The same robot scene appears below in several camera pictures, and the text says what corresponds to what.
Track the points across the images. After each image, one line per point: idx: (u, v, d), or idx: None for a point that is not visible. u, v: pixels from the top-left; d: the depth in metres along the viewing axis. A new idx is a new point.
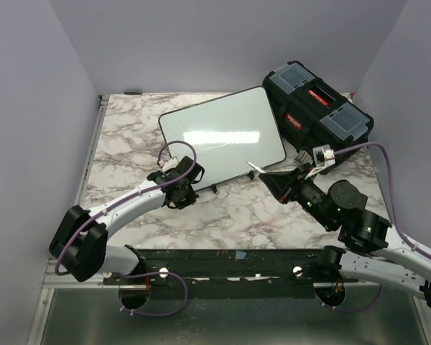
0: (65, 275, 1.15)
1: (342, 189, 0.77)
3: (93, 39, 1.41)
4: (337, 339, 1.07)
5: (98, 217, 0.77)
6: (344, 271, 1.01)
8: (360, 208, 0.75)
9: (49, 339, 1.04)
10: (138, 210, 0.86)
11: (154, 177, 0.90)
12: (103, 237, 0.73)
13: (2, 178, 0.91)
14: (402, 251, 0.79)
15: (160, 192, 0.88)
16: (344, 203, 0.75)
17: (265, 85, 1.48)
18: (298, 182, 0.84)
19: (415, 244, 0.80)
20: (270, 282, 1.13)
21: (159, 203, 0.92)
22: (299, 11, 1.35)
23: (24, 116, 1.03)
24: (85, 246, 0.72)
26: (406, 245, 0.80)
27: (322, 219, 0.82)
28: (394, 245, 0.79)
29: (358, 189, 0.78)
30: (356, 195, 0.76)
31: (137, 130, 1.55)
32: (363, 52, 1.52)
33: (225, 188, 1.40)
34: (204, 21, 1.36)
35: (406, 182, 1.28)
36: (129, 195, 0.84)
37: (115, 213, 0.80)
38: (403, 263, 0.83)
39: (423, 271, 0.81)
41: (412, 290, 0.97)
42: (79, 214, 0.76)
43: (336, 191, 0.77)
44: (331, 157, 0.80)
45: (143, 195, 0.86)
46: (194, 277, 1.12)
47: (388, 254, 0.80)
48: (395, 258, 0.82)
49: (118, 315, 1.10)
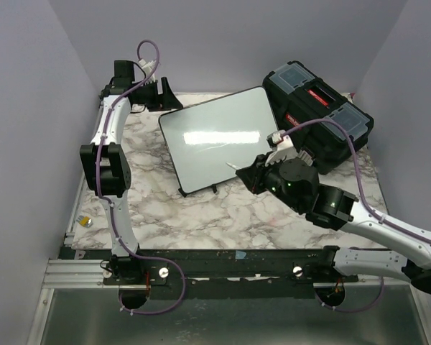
0: (65, 275, 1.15)
1: (289, 165, 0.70)
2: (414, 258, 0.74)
3: (93, 38, 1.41)
4: (337, 340, 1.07)
5: (104, 143, 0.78)
6: (339, 266, 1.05)
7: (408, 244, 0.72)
8: (309, 180, 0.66)
9: (49, 339, 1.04)
10: (122, 123, 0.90)
11: (108, 93, 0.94)
12: (121, 152, 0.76)
13: (2, 180, 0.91)
14: (369, 224, 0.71)
15: (124, 102, 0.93)
16: (292, 177, 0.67)
17: (265, 85, 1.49)
18: (262, 170, 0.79)
19: (383, 215, 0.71)
20: (269, 281, 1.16)
21: (130, 109, 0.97)
22: (299, 11, 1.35)
23: (23, 117, 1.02)
24: (114, 165, 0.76)
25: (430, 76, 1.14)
26: (372, 217, 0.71)
27: (288, 203, 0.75)
28: (360, 218, 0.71)
29: (306, 162, 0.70)
30: (304, 167, 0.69)
31: (137, 130, 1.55)
32: (363, 52, 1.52)
33: (225, 188, 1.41)
34: (203, 21, 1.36)
35: (406, 181, 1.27)
36: (106, 115, 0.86)
37: (111, 132, 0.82)
38: (371, 238, 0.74)
39: (393, 244, 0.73)
41: (396, 273, 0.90)
42: (88, 149, 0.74)
43: (283, 167, 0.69)
44: (279, 139, 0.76)
45: (115, 108, 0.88)
46: (194, 277, 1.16)
47: (355, 228, 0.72)
48: (363, 233, 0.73)
49: (118, 316, 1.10)
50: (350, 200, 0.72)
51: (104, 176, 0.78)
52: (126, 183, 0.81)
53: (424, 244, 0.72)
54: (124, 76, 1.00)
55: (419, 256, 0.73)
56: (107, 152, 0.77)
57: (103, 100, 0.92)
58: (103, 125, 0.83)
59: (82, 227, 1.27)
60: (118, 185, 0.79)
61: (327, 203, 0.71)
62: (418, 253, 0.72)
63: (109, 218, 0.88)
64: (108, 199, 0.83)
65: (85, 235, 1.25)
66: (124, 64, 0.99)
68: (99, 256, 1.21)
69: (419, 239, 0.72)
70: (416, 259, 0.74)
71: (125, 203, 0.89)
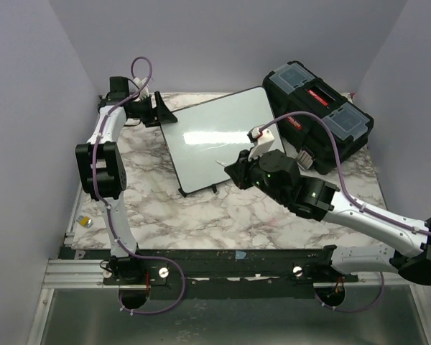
0: (65, 275, 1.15)
1: (269, 157, 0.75)
2: (398, 246, 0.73)
3: (93, 38, 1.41)
4: (337, 340, 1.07)
5: (100, 141, 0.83)
6: (335, 264, 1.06)
7: (390, 232, 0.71)
8: (286, 170, 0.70)
9: (49, 339, 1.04)
10: (116, 129, 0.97)
11: (105, 104, 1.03)
12: (116, 151, 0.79)
13: (2, 180, 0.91)
14: (350, 213, 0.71)
15: (120, 111, 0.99)
16: (269, 168, 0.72)
17: (265, 85, 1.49)
18: (246, 165, 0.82)
19: (363, 204, 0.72)
20: (269, 281, 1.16)
21: (125, 121, 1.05)
22: (299, 11, 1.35)
23: (24, 117, 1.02)
24: (110, 164, 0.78)
25: (430, 76, 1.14)
26: (353, 206, 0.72)
27: (272, 195, 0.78)
28: (340, 207, 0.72)
29: (285, 154, 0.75)
30: (283, 159, 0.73)
31: (137, 129, 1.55)
32: (364, 52, 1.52)
33: (225, 188, 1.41)
34: (204, 21, 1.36)
35: (406, 181, 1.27)
36: (103, 120, 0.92)
37: (107, 133, 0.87)
38: (355, 228, 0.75)
39: (376, 232, 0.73)
41: (386, 265, 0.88)
42: (84, 149, 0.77)
43: (263, 159, 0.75)
44: (258, 134, 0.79)
45: (110, 116, 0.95)
46: (195, 277, 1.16)
47: (336, 218, 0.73)
48: (346, 223, 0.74)
49: (118, 316, 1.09)
50: (331, 190, 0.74)
51: (100, 177, 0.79)
52: (123, 185, 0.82)
53: (405, 231, 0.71)
54: (119, 90, 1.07)
55: (401, 244, 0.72)
56: (103, 152, 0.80)
57: (100, 111, 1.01)
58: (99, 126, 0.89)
59: (82, 227, 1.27)
60: (113, 185, 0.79)
61: (308, 193, 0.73)
62: (401, 241, 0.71)
63: (107, 220, 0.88)
64: (104, 201, 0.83)
65: (85, 235, 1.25)
66: (119, 79, 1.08)
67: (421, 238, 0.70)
68: (99, 256, 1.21)
69: (400, 226, 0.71)
70: (399, 247, 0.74)
71: (122, 205, 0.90)
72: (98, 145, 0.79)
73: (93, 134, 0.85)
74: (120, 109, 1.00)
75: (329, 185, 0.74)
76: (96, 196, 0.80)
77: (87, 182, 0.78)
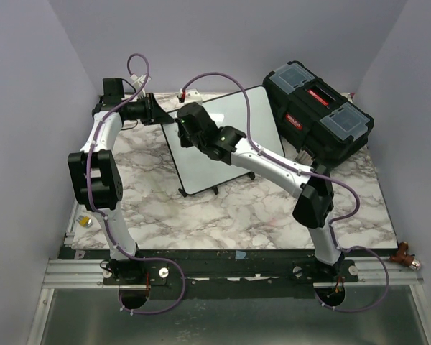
0: (65, 275, 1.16)
1: (185, 106, 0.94)
2: (286, 186, 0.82)
3: (94, 38, 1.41)
4: (337, 340, 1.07)
5: (94, 149, 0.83)
6: (320, 254, 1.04)
7: (276, 172, 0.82)
8: (191, 113, 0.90)
9: (49, 339, 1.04)
10: (112, 134, 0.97)
11: (99, 109, 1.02)
12: (111, 159, 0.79)
13: (2, 180, 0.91)
14: (249, 155, 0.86)
15: (115, 116, 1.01)
16: (181, 113, 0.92)
17: (266, 86, 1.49)
18: None
19: (262, 148, 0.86)
20: (270, 281, 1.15)
21: (121, 125, 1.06)
22: (297, 11, 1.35)
23: (23, 118, 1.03)
24: (105, 173, 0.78)
25: (430, 76, 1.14)
26: (253, 150, 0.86)
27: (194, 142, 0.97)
28: (241, 150, 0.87)
29: (197, 104, 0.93)
30: (194, 108, 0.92)
31: (137, 130, 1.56)
32: (364, 52, 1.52)
33: (225, 188, 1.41)
34: (203, 21, 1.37)
35: (407, 181, 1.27)
36: (97, 127, 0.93)
37: (102, 140, 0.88)
38: (258, 171, 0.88)
39: (270, 174, 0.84)
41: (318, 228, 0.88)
42: (77, 158, 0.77)
43: (180, 108, 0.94)
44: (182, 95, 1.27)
45: (105, 121, 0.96)
46: (194, 277, 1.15)
47: (238, 159, 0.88)
48: (249, 164, 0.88)
49: (118, 316, 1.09)
50: (240, 138, 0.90)
51: (95, 186, 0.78)
52: (118, 194, 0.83)
53: (292, 172, 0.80)
54: (114, 93, 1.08)
55: (288, 184, 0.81)
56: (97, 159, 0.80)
57: (94, 116, 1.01)
58: (95, 132, 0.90)
59: (82, 228, 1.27)
60: (109, 195, 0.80)
61: (219, 139, 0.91)
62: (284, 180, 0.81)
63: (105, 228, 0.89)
64: (101, 211, 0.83)
65: (85, 235, 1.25)
66: (113, 83, 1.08)
67: (302, 180, 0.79)
68: (100, 256, 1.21)
69: (287, 168, 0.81)
70: (289, 190, 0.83)
71: (119, 211, 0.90)
72: (92, 154, 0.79)
73: (87, 141, 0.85)
74: (115, 113, 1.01)
75: (238, 132, 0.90)
76: (92, 207, 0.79)
77: (82, 193, 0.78)
